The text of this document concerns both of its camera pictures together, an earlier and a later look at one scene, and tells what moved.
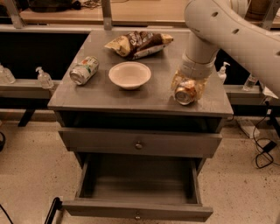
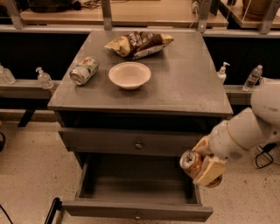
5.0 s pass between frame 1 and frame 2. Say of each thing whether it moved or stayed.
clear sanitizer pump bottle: stayed
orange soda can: moved
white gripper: moved
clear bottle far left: stayed
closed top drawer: stayed
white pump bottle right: stayed
